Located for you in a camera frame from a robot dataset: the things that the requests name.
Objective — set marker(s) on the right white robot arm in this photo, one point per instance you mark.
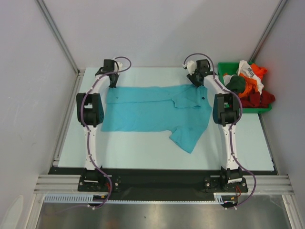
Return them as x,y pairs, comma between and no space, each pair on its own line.
226,110

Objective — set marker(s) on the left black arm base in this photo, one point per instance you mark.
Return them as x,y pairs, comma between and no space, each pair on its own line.
93,181

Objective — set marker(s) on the orange t shirt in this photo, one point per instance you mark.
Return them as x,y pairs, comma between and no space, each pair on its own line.
259,69

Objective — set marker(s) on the left aluminium corner post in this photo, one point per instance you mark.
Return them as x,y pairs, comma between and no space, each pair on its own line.
57,34

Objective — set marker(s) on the white printed t shirt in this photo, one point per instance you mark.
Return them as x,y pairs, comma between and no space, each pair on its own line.
245,82

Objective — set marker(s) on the white cable duct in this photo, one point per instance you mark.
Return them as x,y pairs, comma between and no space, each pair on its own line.
97,199

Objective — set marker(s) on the dark green t shirt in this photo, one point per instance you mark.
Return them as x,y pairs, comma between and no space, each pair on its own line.
235,83

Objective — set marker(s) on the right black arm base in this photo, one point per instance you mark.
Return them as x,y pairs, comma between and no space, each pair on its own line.
228,181

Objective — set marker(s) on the red t shirt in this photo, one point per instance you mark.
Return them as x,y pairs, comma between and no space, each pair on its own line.
257,100

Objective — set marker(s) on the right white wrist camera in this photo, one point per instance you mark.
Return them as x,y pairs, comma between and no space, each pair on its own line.
190,66

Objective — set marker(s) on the aluminium front rail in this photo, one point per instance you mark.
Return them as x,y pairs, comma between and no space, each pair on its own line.
265,185

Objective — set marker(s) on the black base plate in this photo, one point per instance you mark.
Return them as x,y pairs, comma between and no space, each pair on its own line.
153,184

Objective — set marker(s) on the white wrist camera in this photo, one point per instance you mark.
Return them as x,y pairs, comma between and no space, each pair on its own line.
190,66
118,66

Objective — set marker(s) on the light blue t shirt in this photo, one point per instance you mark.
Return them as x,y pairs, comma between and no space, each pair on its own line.
183,110

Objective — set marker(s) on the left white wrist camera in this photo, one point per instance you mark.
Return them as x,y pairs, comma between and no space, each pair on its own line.
118,66

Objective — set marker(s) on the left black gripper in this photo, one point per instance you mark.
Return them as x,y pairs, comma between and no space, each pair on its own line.
113,85

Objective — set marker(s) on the right aluminium corner post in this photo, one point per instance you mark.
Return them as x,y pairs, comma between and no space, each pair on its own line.
268,29

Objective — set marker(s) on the aluminium corner post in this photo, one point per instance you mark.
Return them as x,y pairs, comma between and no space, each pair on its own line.
57,34
268,29

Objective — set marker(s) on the green plastic bin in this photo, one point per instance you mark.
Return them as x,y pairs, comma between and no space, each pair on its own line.
230,68

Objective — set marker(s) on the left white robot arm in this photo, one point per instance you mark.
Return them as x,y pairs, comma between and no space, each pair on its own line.
91,108

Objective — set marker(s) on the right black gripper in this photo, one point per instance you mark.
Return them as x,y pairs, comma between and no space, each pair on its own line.
196,78

